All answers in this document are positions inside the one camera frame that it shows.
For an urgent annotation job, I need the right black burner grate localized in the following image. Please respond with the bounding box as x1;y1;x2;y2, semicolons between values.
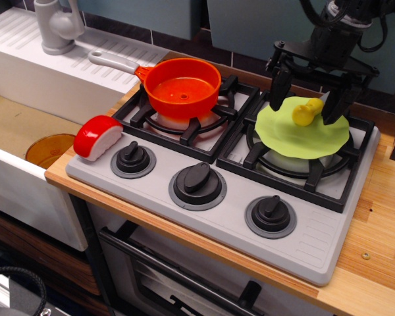
216;91;380;213

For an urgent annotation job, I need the left black stove knob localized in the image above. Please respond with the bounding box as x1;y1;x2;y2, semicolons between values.
111;141;157;179

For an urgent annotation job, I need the grey toy stove top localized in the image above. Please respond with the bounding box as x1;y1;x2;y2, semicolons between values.
65;74;381;286

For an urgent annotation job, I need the left black burner grate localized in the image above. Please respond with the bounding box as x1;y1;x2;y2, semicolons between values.
113;75;260;163

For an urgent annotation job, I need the black burner grate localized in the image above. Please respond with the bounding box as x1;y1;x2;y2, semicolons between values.
216;91;380;213
113;75;260;163

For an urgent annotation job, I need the white toy sink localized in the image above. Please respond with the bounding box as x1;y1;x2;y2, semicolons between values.
0;7;167;251

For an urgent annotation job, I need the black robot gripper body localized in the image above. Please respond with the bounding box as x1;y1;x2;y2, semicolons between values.
266;40;379;88

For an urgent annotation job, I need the middle black stove knob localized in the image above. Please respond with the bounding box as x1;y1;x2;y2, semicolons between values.
169;162;227;211

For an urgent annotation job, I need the orange toy saucepan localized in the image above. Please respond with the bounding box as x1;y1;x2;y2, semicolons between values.
88;51;222;120

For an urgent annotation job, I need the grey toy faucet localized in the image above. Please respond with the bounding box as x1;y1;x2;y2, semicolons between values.
34;0;85;55

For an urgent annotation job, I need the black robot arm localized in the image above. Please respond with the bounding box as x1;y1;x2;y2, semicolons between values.
266;1;395;125

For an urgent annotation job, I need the teal cabinet box left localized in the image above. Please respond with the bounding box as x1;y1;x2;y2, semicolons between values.
78;0;202;40

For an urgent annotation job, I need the black braided cable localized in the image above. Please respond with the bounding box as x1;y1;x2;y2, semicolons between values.
0;265;47;316

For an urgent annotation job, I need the amber plastic bowl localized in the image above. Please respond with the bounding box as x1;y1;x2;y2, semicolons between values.
25;134;75;169

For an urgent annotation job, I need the right black stove knob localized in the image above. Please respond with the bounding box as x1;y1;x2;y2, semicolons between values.
244;195;297;240

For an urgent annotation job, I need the light green round cloth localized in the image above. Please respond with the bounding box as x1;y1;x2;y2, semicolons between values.
255;97;350;159

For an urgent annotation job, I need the yellow handled toy spatula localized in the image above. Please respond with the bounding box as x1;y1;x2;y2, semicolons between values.
292;93;329;126

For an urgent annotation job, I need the toy oven door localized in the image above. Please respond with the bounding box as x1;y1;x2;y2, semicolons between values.
97;221;329;315

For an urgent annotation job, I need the black stove knob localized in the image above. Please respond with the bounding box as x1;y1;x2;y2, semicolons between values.
111;141;157;179
169;162;227;211
244;195;297;240

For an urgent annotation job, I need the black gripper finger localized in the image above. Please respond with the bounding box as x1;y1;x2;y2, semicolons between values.
323;73;363;125
270;66;292;111

